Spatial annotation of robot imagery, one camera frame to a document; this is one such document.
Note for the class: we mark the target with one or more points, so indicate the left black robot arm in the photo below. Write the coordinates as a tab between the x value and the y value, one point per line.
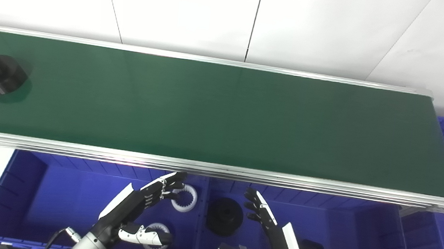
87	248

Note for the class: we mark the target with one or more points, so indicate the blue bin with white gears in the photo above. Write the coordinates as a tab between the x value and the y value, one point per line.
57	202

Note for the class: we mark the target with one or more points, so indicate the blue bin with black parts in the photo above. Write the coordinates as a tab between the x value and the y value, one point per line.
342	240

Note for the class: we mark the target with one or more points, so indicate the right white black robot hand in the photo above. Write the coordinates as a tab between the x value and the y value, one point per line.
285	246

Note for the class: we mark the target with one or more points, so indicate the green conveyor belt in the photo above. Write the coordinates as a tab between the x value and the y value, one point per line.
223	112

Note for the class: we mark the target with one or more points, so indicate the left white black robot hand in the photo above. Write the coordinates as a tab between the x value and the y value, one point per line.
130	209

